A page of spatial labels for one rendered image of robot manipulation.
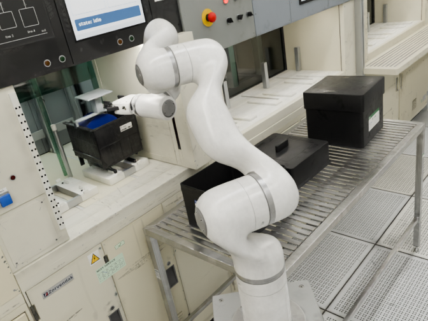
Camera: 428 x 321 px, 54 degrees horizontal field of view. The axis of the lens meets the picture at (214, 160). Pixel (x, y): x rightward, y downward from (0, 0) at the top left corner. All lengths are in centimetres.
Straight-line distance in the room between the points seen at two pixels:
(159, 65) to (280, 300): 62
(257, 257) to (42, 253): 78
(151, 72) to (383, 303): 170
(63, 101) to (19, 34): 112
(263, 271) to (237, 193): 20
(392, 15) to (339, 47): 152
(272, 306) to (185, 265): 92
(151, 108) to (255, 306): 75
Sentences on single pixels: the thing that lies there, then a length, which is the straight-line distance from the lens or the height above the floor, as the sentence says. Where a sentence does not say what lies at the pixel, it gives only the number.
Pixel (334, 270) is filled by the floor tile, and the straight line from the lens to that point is 248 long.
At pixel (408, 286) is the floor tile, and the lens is 242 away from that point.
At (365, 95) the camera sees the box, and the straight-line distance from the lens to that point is 193.
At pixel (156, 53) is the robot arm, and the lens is 104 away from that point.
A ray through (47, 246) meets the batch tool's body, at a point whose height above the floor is 89.
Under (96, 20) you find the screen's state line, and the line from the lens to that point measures 146.
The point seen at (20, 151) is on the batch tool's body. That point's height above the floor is 121.
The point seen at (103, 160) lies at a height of 98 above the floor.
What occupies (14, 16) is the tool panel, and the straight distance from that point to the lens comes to 134.
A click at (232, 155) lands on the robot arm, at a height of 122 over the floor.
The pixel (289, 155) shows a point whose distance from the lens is 175.
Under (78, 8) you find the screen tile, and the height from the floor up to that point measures 156.
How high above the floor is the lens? 160
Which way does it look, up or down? 24 degrees down
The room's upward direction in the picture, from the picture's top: 11 degrees counter-clockwise
